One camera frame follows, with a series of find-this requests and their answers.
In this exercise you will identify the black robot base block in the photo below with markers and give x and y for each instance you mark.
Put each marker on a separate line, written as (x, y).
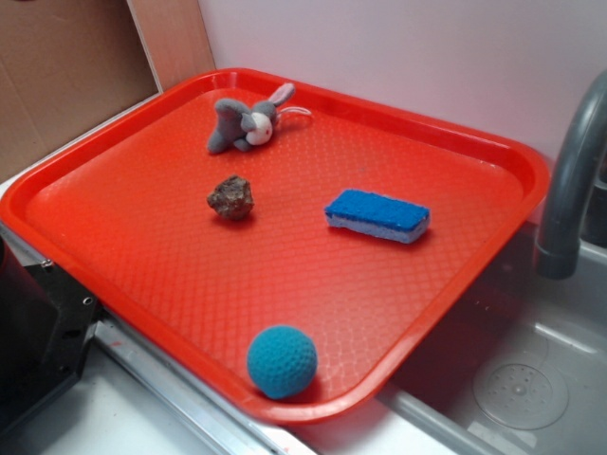
(47, 322)

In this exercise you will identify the blue sponge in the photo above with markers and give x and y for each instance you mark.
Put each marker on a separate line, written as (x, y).
(378, 216)

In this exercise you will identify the red plastic tray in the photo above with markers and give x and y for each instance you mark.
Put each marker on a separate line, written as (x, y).
(125, 213)

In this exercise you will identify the brown rock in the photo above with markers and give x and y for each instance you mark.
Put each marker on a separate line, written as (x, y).
(232, 199)

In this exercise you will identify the grey plush bunny toy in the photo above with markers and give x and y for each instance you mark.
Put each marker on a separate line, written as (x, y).
(241, 127)

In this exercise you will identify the teal crocheted ball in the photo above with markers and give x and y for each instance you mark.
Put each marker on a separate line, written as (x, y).
(282, 361)

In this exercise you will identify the light wooden board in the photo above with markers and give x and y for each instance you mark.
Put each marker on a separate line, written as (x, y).
(174, 39)

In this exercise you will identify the grey plastic sink basin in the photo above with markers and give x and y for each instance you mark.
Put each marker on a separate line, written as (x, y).
(517, 365)

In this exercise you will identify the grey toy faucet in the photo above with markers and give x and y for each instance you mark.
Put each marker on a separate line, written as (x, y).
(575, 206)

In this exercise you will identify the brown cardboard panel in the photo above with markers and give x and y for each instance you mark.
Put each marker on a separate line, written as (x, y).
(66, 67)

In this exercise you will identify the metal rail strip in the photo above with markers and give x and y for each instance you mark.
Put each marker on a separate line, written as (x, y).
(133, 399)

